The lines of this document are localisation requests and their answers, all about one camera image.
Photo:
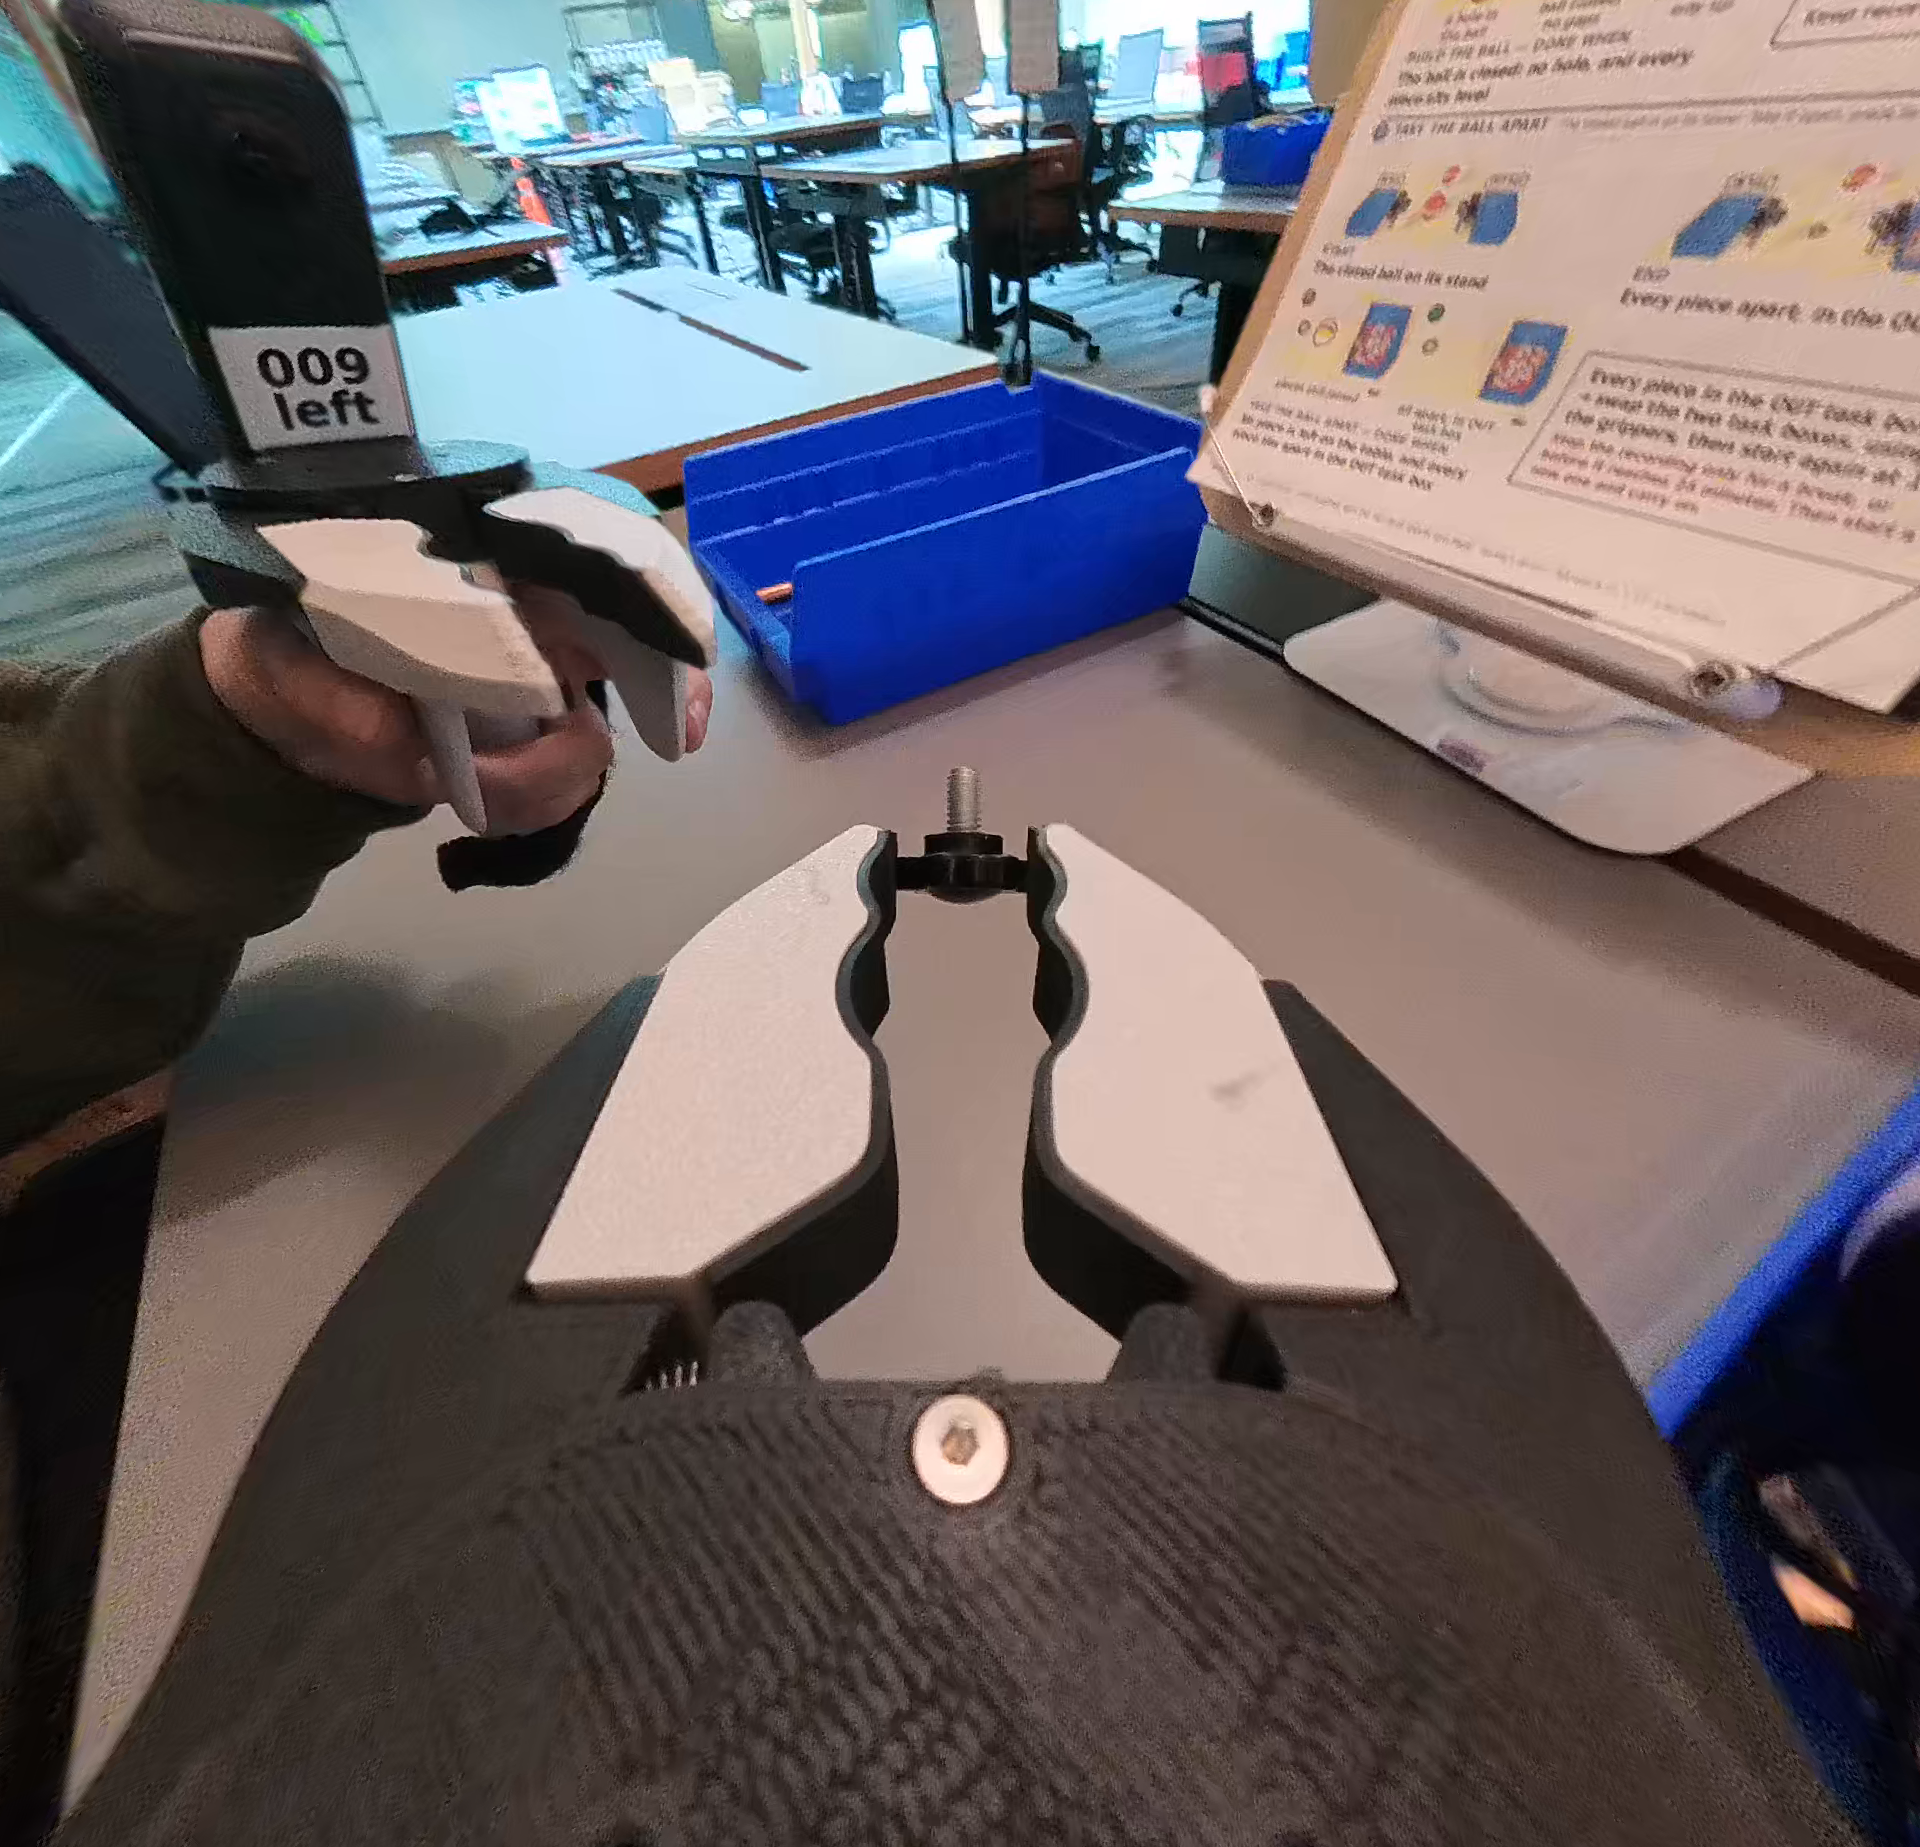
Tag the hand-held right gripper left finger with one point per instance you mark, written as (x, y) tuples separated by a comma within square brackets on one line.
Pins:
[(721, 1097)]

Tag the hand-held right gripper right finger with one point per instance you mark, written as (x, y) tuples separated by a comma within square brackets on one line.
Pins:
[(1200, 1097)]

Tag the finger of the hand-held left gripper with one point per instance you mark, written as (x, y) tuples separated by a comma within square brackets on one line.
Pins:
[(630, 557), (406, 618)]

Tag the black knob thumb screw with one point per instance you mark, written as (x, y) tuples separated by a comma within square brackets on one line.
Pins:
[(961, 868)]

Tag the blue plastic bin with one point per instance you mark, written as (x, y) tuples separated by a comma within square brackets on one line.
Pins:
[(1267, 153), (961, 587), (1756, 1278)]

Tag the person's left forearm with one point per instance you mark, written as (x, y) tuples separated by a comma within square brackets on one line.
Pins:
[(121, 858)]

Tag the person's left hand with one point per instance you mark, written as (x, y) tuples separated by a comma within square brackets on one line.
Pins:
[(330, 723)]

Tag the black office chair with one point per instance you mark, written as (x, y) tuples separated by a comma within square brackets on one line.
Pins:
[(91, 302)]

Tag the white office desk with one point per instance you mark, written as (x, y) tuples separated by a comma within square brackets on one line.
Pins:
[(600, 363)]

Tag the row of office desks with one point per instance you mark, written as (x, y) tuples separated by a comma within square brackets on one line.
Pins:
[(901, 168)]

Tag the white round pad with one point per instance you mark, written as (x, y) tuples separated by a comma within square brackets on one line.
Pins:
[(1531, 692)]

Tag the white tablet stand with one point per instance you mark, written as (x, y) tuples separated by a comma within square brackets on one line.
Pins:
[(1650, 797)]

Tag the person's torso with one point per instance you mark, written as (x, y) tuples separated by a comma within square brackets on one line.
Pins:
[(60, 1428)]

